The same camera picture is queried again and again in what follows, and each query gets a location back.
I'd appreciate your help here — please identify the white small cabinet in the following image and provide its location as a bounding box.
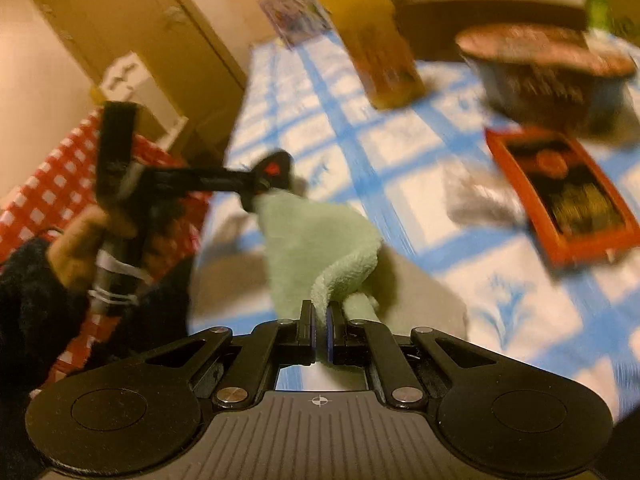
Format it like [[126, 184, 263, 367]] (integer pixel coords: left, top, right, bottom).
[[92, 51, 191, 155]]

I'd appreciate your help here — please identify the grey fluffy towel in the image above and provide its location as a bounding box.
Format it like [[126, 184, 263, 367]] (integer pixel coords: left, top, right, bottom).
[[442, 158, 528, 228]]

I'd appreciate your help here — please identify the black fuzzy sleeve forearm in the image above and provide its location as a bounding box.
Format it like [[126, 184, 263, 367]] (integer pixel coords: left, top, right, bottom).
[[1, 237, 88, 479]]

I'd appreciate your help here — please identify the person left hand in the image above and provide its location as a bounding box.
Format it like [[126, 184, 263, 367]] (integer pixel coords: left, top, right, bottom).
[[47, 205, 137, 295]]

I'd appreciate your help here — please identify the light green cloth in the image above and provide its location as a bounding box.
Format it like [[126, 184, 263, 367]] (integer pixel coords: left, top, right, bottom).
[[255, 190, 383, 324]]

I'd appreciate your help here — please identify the black instant rice bowl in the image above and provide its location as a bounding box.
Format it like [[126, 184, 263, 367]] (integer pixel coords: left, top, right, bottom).
[[456, 24, 637, 132]]

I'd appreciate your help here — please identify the red checked bag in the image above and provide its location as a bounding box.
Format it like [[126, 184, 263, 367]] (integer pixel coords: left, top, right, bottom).
[[1, 119, 208, 405]]

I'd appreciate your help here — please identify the blue white checked bedspread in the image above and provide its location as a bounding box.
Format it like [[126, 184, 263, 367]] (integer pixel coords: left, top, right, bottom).
[[188, 29, 640, 421]]

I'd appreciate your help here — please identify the brown open cardboard box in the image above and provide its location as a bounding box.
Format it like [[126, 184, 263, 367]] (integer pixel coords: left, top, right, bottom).
[[393, 0, 588, 62]]

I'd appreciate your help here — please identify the wooden door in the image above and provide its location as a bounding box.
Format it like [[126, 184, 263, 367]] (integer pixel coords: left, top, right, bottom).
[[34, 0, 246, 162]]

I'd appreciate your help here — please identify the orange juice bottle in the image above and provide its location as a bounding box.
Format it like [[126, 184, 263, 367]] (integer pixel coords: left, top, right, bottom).
[[318, 0, 425, 110]]

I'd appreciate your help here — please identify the red black flat packet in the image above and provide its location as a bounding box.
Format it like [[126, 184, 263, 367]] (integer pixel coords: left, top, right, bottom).
[[485, 127, 639, 268]]

